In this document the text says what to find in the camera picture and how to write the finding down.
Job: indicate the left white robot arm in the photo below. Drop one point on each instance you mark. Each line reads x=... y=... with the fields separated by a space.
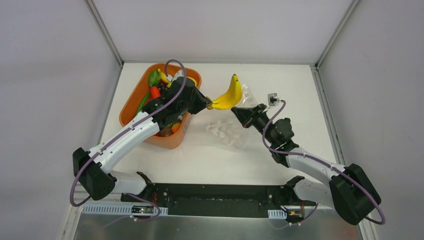
x=93 y=168

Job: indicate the yellow banana bunch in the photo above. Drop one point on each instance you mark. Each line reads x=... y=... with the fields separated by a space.
x=230 y=98

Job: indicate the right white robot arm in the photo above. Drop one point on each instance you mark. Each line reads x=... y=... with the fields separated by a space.
x=346 y=189

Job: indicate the green toy chili pepper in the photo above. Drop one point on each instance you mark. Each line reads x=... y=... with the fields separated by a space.
x=143 y=102

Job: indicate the single yellow banana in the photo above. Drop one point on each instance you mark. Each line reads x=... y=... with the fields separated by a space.
x=163 y=76

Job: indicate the orange plastic bin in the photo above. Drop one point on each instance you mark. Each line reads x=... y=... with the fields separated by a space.
x=130 y=108

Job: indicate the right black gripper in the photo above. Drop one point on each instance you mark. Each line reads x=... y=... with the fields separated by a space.
x=253 y=115

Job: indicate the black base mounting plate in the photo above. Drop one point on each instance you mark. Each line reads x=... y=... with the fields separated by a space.
x=215 y=200

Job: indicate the clear zip top bag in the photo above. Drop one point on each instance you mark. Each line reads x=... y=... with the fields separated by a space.
x=227 y=130

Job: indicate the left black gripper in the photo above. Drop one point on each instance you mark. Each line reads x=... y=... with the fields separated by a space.
x=194 y=98

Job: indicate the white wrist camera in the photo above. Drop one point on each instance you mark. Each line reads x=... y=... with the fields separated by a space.
x=173 y=77
x=273 y=99

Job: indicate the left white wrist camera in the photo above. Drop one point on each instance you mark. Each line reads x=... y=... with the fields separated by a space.
x=173 y=77

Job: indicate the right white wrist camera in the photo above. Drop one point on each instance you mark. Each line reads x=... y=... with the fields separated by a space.
x=273 y=99

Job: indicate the orange toy carrot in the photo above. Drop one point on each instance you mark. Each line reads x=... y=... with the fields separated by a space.
x=155 y=92

